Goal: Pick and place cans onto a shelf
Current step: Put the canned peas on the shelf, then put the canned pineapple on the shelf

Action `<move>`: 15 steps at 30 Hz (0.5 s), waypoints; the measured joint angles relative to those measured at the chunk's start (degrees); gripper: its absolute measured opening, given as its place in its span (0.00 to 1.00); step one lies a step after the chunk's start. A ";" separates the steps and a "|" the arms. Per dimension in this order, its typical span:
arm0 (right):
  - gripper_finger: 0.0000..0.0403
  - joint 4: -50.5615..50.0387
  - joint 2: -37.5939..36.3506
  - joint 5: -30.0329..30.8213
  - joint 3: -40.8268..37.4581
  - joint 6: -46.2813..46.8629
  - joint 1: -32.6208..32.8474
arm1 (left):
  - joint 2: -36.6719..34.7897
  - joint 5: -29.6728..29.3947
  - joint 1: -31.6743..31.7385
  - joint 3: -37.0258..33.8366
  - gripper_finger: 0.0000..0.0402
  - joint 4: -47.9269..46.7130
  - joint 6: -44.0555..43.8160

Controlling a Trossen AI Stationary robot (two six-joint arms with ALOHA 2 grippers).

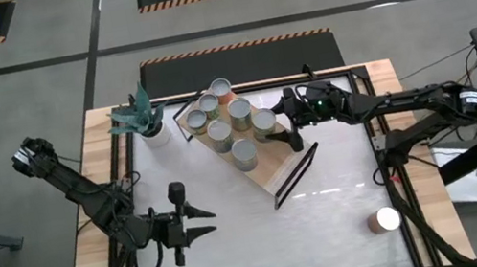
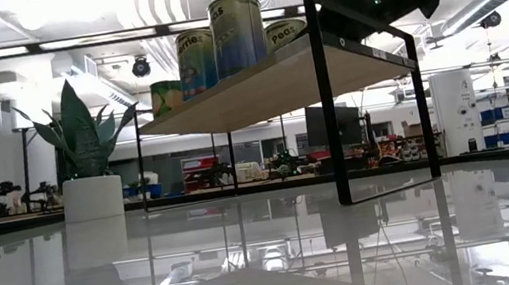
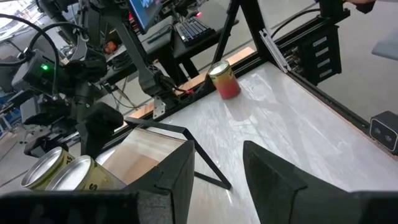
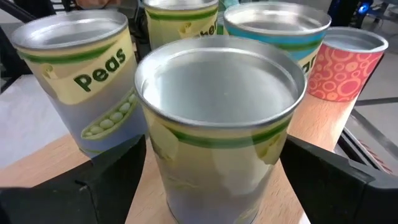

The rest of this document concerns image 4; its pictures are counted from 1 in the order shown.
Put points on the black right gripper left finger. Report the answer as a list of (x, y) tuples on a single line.
[(77, 199)]

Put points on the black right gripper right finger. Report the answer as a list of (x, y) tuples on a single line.
[(335, 196)]

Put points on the blue peas tin can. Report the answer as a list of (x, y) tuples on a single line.
[(217, 93), (93, 77)]

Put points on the blue cherries tin can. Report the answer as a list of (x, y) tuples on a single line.
[(174, 28)]

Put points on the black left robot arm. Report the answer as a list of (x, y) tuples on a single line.
[(339, 12)]

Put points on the red can with orange circles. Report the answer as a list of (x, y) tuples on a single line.
[(339, 74)]

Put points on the tin can with teal band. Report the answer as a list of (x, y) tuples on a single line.
[(280, 21)]

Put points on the person's hand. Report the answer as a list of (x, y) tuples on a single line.
[(96, 3)]

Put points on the black frame wooden shelf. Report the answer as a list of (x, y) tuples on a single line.
[(317, 121)]

